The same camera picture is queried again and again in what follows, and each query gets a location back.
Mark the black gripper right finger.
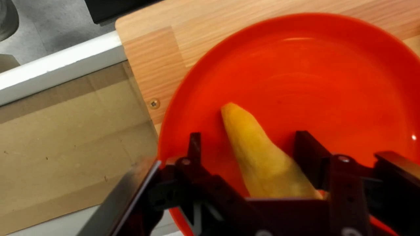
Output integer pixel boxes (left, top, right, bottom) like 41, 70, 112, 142
293, 129, 420, 236

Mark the yellow carrot plushie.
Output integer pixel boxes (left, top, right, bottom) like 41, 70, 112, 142
219, 100, 323, 200

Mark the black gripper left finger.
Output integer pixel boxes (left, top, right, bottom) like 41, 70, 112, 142
146, 131, 268, 236

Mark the orange round plate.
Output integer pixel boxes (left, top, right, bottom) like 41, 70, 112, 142
156, 11, 420, 236

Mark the white toy sink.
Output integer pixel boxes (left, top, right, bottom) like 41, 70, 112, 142
0, 30, 164, 236

